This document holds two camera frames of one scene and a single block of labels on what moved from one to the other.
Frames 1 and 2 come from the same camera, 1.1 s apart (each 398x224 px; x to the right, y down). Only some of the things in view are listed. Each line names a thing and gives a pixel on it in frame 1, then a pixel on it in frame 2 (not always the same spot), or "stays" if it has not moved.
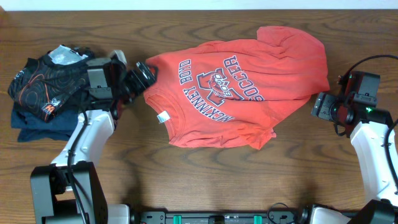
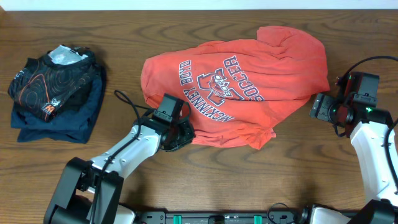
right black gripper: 323,106 stays
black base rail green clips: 160,217 stays
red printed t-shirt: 235,93 stays
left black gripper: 141,87 → 187,126
